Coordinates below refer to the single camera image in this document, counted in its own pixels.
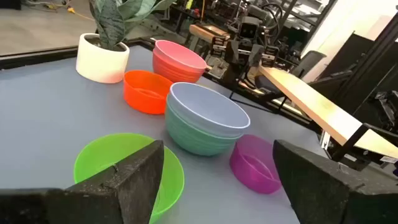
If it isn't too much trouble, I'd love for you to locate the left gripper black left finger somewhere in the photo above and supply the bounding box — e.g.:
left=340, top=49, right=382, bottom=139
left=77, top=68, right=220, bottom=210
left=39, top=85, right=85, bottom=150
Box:
left=0, top=139, right=165, bottom=224

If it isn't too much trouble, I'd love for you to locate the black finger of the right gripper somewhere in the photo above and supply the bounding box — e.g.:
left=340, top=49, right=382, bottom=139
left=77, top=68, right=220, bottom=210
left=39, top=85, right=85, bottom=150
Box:
left=226, top=40, right=240, bottom=65
left=248, top=44, right=265, bottom=68

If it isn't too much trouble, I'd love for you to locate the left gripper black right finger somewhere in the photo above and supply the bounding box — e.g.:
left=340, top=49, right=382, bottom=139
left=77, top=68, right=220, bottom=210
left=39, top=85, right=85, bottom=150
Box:
left=272, top=139, right=398, bottom=224

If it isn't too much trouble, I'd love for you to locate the large pink bowl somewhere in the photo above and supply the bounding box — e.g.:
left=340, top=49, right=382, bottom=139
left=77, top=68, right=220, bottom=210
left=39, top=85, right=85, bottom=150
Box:
left=154, top=39, right=208, bottom=72

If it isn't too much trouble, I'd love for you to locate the small green bowl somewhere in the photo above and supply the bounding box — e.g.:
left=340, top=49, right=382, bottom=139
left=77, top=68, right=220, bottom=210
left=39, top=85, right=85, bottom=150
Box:
left=73, top=133, right=185, bottom=224

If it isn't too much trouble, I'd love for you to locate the large coral bowl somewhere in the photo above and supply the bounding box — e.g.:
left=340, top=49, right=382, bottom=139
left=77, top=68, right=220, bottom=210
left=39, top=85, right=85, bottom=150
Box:
left=152, top=51, right=206, bottom=84

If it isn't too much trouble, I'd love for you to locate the large light blue bowl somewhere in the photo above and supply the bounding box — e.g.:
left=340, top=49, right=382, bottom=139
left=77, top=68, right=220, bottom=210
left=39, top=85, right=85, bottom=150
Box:
left=167, top=82, right=251, bottom=138

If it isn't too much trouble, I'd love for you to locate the small magenta bowl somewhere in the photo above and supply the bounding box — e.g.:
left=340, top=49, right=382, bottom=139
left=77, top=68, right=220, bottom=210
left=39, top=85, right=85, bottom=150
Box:
left=229, top=134, right=282, bottom=195

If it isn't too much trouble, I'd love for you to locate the large teal bowl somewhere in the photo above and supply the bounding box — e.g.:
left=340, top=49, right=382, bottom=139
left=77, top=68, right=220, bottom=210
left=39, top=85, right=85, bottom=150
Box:
left=164, top=105, right=242, bottom=157

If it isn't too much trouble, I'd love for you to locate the small orange bowl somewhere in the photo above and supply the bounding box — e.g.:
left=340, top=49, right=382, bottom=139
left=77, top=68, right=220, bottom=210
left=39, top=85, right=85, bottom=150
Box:
left=123, top=70, right=174, bottom=115

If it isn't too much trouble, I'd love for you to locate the wooden background desk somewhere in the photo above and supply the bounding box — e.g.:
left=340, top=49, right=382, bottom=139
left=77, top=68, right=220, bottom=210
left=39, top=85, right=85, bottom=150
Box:
left=188, top=24, right=228, bottom=44

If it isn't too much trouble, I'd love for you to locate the black office chair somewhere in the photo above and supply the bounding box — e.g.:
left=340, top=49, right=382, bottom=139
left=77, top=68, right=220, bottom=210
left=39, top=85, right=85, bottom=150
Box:
left=292, top=50, right=327, bottom=78

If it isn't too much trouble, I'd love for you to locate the snake plant in white pot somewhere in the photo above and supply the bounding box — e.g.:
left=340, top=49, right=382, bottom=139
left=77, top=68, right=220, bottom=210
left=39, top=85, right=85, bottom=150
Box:
left=76, top=0, right=177, bottom=84

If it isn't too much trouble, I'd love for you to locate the black metal frame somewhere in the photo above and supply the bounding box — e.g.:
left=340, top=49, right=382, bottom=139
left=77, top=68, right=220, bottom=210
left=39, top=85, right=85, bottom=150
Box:
left=229, top=65, right=398, bottom=162

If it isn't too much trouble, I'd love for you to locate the yellow floor cable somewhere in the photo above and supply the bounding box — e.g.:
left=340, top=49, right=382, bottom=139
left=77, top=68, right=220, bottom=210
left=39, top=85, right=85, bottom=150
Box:
left=67, top=6, right=94, bottom=21

